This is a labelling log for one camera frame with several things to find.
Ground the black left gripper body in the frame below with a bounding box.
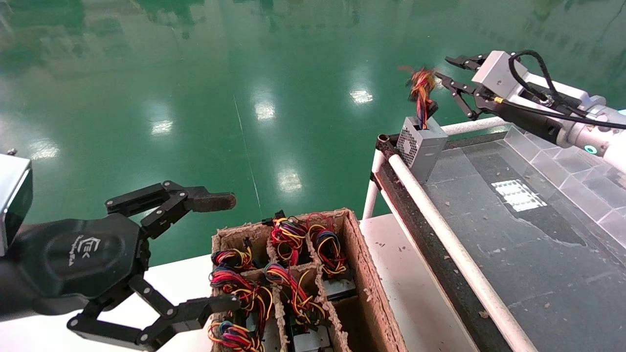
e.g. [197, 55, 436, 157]
[10, 214, 151, 305]

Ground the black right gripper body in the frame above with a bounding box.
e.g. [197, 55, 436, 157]
[471, 83, 500, 110]

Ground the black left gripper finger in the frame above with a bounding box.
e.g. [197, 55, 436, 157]
[106, 181, 238, 241]
[67, 275, 242, 352]

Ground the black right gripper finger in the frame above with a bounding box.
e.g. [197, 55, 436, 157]
[445, 54, 486, 70]
[434, 72, 484, 121]

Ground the power supply with coloured wires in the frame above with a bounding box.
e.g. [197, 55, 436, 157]
[396, 65, 448, 184]
[305, 212, 358, 302]
[211, 238, 258, 272]
[264, 264, 336, 352]
[262, 210, 309, 267]
[209, 266, 274, 339]
[207, 320, 265, 352]

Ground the black pipe joint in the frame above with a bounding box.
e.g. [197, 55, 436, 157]
[375, 134, 401, 160]

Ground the white perforated sheet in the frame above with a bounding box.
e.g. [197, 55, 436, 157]
[490, 179, 548, 213]

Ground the clear acrylic divider tray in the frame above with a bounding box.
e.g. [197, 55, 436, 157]
[503, 124, 626, 246]

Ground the brown cardboard divider box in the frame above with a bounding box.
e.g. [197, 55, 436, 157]
[211, 208, 409, 352]

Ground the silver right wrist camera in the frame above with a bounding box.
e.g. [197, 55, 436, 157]
[471, 50, 522, 96]

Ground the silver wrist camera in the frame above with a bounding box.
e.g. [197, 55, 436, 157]
[0, 153, 34, 256]
[471, 50, 522, 96]

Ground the white frame pipe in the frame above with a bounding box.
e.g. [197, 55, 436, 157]
[440, 116, 510, 137]
[362, 149, 387, 221]
[388, 154, 539, 352]

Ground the thick black sleeved cable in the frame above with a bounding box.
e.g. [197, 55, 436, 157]
[491, 97, 566, 145]

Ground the thin black braided cable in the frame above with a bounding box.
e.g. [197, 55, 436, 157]
[508, 49, 626, 131]

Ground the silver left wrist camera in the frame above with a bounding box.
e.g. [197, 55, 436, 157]
[0, 153, 34, 256]

